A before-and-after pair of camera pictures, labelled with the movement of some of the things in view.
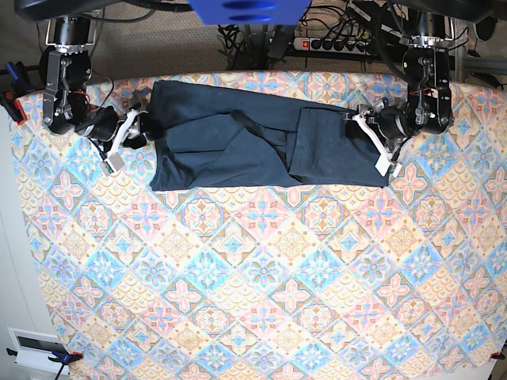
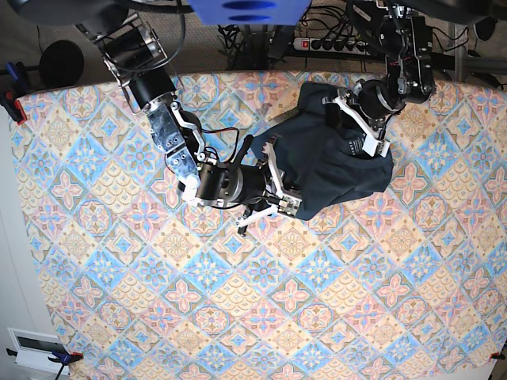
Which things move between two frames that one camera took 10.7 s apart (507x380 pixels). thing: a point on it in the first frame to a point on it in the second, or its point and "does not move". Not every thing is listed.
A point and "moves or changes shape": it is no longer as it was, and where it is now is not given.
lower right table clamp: x=497 y=355 does not move
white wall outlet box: x=34 y=348 does not move
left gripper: x=109 y=126 to x=219 y=184
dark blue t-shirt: x=217 y=137 moves or changes shape
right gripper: x=392 y=121 to x=369 y=102
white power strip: x=308 y=43 does not move
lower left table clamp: x=65 y=359 does not move
